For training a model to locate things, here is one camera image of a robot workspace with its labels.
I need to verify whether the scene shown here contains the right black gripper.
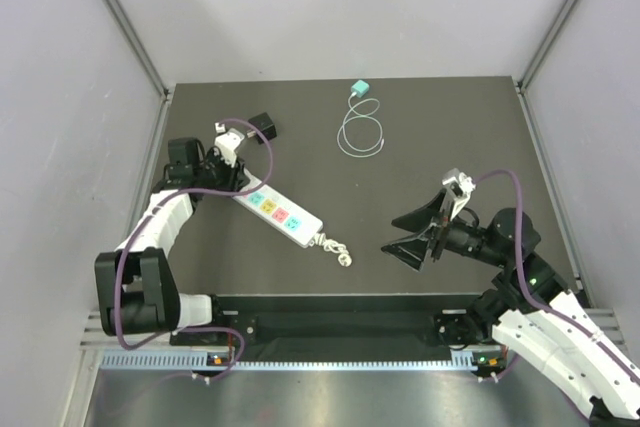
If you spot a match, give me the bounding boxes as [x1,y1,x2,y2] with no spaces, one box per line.
[380,188,509,271]

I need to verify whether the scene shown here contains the black cube adapter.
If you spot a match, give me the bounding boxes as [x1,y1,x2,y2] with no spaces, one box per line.
[246,112,277,144]

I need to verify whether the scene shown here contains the white power strip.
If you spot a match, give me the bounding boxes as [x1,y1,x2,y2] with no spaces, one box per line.
[234,185,323,248]

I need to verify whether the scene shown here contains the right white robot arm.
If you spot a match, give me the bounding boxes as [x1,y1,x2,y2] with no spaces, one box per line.
[381,183,639,426]

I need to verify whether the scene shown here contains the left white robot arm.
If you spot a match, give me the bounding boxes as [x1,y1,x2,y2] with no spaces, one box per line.
[94,129,249,344]

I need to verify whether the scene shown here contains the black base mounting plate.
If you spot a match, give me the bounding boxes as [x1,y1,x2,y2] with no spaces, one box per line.
[169,295,501,361]

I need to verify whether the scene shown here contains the teal charger block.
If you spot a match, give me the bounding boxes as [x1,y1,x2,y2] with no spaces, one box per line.
[350,80,370,98]

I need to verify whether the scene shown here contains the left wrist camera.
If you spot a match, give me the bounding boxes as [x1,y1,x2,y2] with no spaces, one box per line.
[214,122,246,167]

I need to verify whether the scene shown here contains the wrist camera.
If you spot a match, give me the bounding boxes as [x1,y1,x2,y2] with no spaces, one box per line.
[442,168,476,221]
[214,122,246,167]

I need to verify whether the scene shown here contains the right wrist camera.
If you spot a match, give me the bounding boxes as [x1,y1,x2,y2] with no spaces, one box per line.
[442,168,476,221]

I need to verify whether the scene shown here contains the white power strip cord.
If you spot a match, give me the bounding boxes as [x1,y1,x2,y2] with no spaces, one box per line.
[313,232,355,269]

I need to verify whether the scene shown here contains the grey slotted cable duct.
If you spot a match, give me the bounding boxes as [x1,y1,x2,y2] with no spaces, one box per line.
[99,349,506,371]

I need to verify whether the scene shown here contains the left aluminium frame post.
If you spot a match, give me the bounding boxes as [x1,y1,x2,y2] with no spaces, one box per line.
[102,0,170,99]

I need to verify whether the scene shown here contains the aluminium frame post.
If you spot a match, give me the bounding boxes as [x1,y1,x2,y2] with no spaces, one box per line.
[102,0,170,99]
[517,0,612,91]

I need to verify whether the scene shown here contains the right aluminium frame post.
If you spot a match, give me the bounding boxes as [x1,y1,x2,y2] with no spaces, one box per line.
[517,0,612,91]

